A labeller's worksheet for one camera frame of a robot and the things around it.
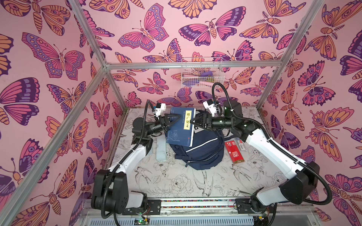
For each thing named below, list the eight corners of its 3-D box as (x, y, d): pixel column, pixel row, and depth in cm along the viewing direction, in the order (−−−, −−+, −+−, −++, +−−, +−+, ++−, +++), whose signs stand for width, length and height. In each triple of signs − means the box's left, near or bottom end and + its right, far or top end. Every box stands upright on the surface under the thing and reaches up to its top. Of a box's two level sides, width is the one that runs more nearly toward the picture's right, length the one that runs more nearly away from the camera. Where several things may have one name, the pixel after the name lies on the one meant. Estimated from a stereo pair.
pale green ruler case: (156, 162, 92) (155, 159, 89) (157, 140, 103) (156, 137, 100) (166, 161, 93) (165, 159, 90) (166, 139, 103) (165, 136, 101)
